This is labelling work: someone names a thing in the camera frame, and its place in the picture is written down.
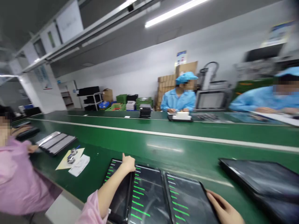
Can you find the blue pen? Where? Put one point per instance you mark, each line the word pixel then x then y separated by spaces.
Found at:
pixel 77 147

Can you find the person's left fingers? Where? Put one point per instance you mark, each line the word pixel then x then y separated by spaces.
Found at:
pixel 132 162

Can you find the person's left hand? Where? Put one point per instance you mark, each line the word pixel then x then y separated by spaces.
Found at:
pixel 129 164

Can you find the pile of green crates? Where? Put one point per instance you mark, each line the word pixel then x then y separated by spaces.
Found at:
pixel 123 102

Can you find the black tablet with dark screen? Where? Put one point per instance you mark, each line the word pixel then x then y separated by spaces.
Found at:
pixel 121 198

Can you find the person's right hand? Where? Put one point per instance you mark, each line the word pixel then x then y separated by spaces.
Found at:
pixel 226 211

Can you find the small metal part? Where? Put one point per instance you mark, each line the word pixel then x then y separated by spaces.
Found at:
pixel 72 156

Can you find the blue wall poster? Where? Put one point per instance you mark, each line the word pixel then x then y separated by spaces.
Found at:
pixel 181 57

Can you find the black tray of tablets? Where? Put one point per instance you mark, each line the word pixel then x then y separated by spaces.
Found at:
pixel 57 142

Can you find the cardboard box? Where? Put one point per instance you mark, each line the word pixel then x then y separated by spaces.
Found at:
pixel 107 94

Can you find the yellow paper sheet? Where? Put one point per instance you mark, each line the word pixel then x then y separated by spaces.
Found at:
pixel 64 161

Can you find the person's left index finger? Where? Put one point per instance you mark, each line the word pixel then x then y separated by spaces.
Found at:
pixel 124 156

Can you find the person's right thumb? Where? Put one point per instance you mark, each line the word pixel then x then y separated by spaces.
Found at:
pixel 213 197

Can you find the white cart with black trays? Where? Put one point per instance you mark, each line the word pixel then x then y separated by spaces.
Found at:
pixel 91 98

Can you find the white paper sheet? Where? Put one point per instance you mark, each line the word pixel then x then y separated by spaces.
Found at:
pixel 80 165

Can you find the white box on black tray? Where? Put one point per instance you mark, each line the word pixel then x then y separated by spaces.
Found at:
pixel 180 116

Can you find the fluorescent ceiling lamp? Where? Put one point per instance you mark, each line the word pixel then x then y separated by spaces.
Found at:
pixel 174 12

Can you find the black tablet with green text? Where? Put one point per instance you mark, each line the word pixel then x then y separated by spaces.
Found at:
pixel 189 200
pixel 149 196

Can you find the stack of cardboard cartons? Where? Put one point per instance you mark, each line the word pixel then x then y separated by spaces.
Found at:
pixel 167 86

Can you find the stack of small black trays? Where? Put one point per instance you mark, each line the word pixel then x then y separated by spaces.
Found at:
pixel 145 111

